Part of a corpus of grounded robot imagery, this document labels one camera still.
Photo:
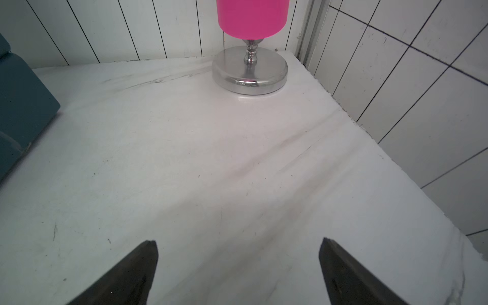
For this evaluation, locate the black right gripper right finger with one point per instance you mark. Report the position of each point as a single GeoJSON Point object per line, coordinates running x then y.
{"type": "Point", "coordinates": [348, 281]}

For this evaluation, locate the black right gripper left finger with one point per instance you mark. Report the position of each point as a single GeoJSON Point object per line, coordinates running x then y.
{"type": "Point", "coordinates": [128, 282]}

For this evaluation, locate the teal drawer cabinet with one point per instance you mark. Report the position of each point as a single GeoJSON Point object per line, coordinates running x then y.
{"type": "Point", "coordinates": [27, 107]}

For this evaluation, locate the chrome stand with pink cups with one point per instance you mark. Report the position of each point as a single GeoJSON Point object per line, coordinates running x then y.
{"type": "Point", "coordinates": [249, 69]}

